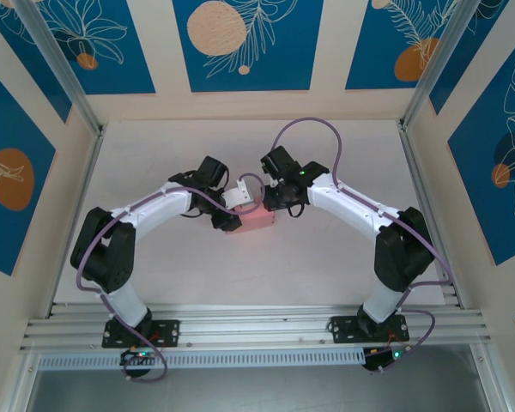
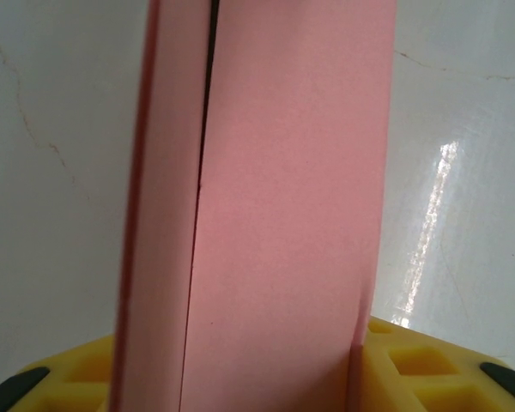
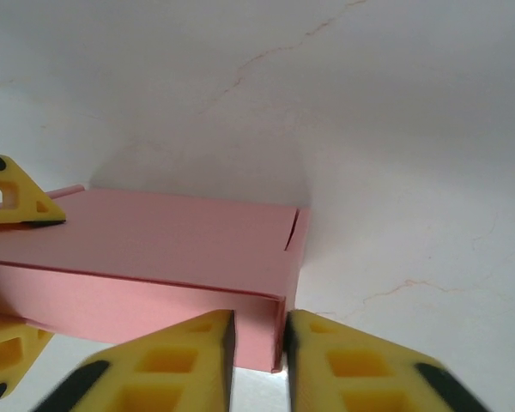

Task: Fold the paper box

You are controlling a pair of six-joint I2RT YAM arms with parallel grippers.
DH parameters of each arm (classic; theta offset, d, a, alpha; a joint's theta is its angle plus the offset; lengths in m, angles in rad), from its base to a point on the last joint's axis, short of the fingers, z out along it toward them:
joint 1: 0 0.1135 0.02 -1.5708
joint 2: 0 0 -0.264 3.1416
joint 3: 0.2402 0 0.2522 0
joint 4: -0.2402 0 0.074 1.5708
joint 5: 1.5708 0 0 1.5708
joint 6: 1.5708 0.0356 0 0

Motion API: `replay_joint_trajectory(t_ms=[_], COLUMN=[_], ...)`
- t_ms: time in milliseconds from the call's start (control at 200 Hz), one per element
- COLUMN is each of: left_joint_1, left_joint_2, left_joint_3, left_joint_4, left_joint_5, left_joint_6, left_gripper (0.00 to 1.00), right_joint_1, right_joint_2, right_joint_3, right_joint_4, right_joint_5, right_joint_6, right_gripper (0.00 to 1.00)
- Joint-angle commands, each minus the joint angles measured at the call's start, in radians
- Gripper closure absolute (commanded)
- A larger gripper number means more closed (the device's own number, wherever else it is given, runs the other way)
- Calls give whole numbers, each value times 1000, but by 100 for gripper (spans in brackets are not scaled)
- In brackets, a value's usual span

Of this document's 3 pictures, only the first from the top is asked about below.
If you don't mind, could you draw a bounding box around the grey slotted cable duct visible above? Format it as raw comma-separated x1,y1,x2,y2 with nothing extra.
37,348,366,371

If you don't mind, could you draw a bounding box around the aluminium mounting rail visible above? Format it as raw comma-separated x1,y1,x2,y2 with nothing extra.
19,302,494,352

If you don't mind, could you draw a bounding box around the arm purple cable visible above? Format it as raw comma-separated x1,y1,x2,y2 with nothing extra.
76,173,266,383
273,117,455,374

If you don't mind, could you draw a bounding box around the pink cloth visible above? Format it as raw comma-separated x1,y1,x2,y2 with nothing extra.
225,201,276,236

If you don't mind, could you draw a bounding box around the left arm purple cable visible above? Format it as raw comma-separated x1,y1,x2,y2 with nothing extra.
76,173,266,383

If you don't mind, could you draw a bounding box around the grey metal sheet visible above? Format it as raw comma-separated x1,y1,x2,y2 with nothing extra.
25,367,488,412

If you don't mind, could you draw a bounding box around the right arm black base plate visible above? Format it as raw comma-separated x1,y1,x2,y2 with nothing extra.
329,314,411,344

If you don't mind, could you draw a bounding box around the aluminium corner post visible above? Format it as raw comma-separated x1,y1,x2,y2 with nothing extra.
15,0,106,135
401,0,473,130

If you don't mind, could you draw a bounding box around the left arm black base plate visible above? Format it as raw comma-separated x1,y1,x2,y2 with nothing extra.
101,319,181,348

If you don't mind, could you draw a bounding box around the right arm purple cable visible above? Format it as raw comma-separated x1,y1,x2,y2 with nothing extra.
273,117,455,374

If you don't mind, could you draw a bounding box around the aluminium table side rail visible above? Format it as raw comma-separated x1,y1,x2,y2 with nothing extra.
46,124,106,318
397,119,463,308

